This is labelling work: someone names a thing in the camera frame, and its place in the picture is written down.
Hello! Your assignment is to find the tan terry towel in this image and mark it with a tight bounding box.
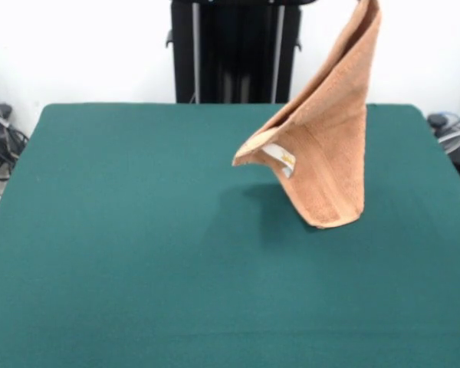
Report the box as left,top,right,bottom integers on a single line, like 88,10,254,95
232,0,383,230

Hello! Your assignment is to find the dark green table cloth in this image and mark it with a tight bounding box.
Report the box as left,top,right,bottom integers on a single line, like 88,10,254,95
0,102,460,368

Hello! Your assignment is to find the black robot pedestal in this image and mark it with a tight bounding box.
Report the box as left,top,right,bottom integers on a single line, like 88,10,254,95
166,0,304,104

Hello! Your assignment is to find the black cable tangle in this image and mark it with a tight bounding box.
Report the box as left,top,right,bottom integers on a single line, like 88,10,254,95
0,76,30,215

